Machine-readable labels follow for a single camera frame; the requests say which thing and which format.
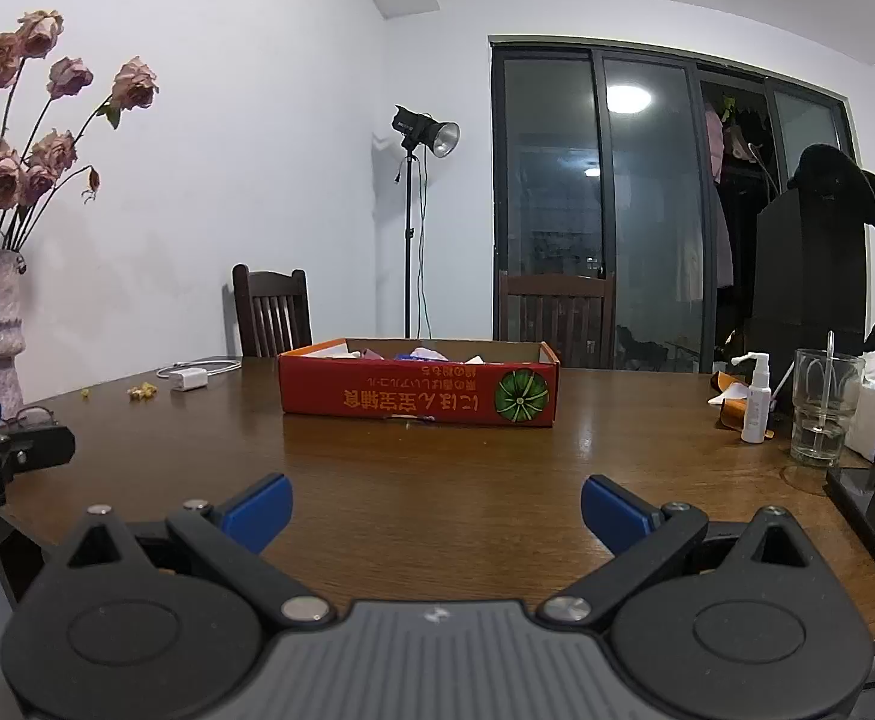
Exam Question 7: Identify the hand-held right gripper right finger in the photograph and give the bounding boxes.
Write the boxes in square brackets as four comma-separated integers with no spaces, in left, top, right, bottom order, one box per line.
[536,474,832,629]

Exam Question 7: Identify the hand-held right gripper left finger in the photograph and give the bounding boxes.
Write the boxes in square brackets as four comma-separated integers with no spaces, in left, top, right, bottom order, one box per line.
[55,474,337,627]

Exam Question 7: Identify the red cardboard box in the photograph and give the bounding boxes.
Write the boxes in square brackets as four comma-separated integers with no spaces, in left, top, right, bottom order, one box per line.
[278,337,561,428]

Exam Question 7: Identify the eyeglasses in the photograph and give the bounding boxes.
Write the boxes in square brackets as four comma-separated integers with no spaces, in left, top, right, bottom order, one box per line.
[0,405,58,428]

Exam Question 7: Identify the orange packet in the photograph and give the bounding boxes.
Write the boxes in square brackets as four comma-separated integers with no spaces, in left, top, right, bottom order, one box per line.
[711,371,749,428]

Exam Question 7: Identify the white spray bottle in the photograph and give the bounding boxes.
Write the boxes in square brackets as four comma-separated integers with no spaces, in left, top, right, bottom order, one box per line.
[729,352,774,445]

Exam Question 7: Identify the dark wooden chair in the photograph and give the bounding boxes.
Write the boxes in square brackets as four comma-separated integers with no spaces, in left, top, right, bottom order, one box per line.
[231,264,314,359]
[498,272,618,370]

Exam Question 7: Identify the clear glass cup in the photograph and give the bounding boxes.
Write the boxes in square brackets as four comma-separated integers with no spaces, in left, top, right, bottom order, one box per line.
[789,349,867,467]

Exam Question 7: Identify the dried pink roses bouquet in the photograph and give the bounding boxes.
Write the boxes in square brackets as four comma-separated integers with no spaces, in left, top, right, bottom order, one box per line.
[0,10,160,254]

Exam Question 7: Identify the black sliding glass door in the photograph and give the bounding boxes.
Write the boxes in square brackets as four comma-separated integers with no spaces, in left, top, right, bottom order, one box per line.
[488,36,858,374]

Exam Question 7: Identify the glass stirring rod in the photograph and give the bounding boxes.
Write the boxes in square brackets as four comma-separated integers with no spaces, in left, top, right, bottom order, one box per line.
[823,331,837,428]

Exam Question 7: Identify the white tissue pack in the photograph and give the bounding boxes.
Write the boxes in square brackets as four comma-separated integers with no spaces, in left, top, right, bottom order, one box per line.
[846,345,875,462]

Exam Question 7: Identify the pink hanging garment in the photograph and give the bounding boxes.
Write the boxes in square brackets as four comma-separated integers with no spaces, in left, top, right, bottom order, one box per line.
[703,109,734,286]

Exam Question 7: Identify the black garment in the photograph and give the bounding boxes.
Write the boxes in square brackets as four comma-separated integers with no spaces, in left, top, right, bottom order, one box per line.
[786,142,875,235]

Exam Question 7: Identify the studio light on stand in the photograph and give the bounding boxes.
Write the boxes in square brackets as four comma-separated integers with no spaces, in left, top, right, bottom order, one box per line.
[390,105,461,340]

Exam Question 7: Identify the white charger cable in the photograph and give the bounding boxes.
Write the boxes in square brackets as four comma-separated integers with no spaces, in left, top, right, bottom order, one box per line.
[156,358,243,380]

